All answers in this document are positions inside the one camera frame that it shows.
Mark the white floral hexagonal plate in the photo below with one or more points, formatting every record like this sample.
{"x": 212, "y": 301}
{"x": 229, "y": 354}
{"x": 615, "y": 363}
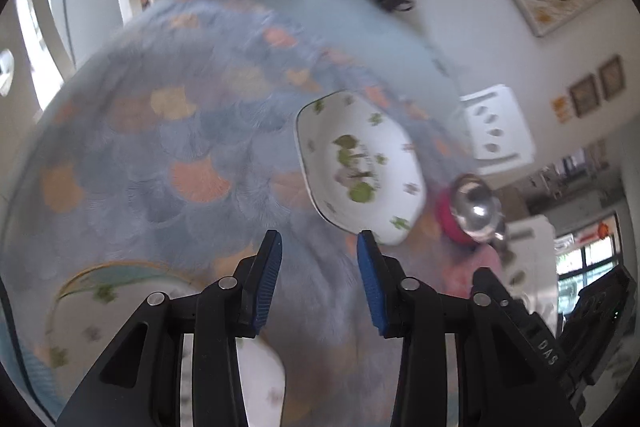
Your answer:
{"x": 357, "y": 162}

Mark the gold-rimmed floral plate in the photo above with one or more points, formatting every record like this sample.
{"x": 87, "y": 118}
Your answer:
{"x": 115, "y": 332}

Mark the orange wall sticker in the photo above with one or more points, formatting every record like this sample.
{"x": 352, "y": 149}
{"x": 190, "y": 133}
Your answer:
{"x": 561, "y": 109}

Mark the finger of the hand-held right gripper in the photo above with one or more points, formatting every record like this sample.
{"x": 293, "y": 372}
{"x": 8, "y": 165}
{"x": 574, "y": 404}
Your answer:
{"x": 547, "y": 349}

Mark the window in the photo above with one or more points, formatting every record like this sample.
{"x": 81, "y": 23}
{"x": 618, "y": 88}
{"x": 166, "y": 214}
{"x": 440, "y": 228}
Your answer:
{"x": 585, "y": 257}

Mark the blue orange patterned tablecloth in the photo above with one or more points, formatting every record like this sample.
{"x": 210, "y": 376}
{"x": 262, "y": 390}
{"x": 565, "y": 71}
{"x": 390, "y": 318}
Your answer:
{"x": 200, "y": 132}

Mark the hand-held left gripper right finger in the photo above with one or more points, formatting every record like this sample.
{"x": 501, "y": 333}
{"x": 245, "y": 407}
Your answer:
{"x": 370, "y": 282}

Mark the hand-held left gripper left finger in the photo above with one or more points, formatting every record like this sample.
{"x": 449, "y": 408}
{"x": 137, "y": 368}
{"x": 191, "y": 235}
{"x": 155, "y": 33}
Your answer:
{"x": 267, "y": 287}

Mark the cluttered background shelf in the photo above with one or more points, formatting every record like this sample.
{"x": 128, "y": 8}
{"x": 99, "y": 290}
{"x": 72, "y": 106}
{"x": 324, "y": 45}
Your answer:
{"x": 575, "y": 179}

